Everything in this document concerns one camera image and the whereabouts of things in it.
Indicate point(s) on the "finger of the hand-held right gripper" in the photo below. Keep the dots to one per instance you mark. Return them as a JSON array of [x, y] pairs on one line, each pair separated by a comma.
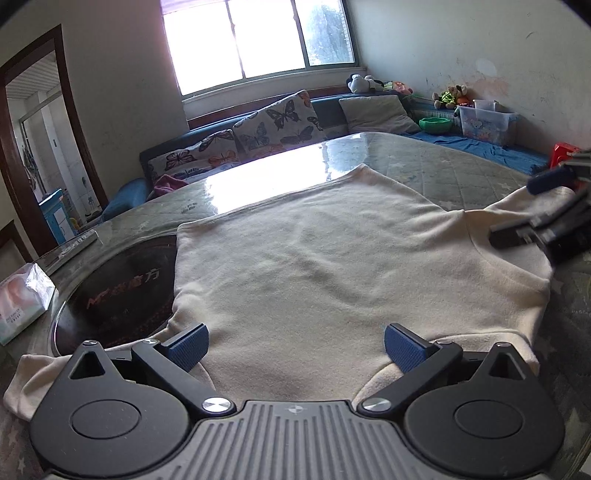
[[549, 180], [512, 235]]

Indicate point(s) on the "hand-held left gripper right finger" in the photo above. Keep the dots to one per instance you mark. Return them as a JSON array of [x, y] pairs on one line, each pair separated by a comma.
[[404, 348]]

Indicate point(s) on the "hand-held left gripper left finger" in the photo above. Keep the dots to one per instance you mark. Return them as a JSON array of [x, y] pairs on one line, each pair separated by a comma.
[[189, 346]]

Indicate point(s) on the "cream shirt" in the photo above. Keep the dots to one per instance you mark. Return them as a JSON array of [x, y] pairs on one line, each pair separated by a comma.
[[323, 258]]

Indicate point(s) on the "blue sofa cover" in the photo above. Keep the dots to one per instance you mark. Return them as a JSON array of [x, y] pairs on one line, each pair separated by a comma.
[[498, 152]]

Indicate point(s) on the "clear plastic storage box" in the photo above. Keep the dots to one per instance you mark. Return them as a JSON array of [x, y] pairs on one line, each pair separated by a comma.
[[485, 124]]

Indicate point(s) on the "round black cooktop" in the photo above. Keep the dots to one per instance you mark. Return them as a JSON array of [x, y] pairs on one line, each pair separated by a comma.
[[115, 295]]

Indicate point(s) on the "brown plush bear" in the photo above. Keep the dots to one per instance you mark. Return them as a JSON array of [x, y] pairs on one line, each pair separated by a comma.
[[460, 92]]

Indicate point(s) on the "green bowl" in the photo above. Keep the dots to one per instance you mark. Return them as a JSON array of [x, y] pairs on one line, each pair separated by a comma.
[[436, 125]]

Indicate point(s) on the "grey remote control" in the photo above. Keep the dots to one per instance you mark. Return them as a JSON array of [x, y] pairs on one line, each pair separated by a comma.
[[74, 247]]

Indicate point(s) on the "pink cloth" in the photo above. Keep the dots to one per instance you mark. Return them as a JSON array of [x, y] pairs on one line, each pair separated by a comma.
[[166, 184]]

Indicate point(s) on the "white tissue pack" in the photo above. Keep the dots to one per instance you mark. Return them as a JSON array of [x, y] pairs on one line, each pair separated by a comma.
[[23, 300]]

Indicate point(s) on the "colourful plush toy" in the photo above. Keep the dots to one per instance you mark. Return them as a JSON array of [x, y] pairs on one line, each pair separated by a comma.
[[399, 87]]

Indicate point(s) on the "grey cushion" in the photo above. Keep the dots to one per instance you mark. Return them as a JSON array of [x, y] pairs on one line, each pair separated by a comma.
[[378, 113]]

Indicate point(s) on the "blue cabinet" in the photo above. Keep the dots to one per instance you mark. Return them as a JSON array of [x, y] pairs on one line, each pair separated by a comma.
[[55, 217]]

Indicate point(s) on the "long butterfly print cushion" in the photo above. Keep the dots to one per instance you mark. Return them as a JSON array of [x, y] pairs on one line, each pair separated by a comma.
[[194, 154]]

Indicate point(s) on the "dark wooden chair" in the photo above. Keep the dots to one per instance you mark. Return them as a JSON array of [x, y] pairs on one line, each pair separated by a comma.
[[11, 235]]

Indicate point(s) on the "black white plush toy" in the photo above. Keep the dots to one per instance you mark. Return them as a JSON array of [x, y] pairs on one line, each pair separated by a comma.
[[358, 83]]

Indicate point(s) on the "blue sofa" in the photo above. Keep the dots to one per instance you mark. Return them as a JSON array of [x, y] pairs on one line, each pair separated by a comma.
[[332, 108]]

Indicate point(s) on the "hanging cloth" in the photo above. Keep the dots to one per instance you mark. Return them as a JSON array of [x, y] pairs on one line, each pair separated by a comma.
[[32, 170]]

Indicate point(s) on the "large butterfly print cushion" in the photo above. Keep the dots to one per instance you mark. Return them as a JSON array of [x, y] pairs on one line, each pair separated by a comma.
[[277, 120]]

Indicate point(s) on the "window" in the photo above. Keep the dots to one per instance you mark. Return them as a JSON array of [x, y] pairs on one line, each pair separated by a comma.
[[258, 41]]

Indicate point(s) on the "dark wooden door frame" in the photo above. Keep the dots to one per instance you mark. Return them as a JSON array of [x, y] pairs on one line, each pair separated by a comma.
[[69, 92]]

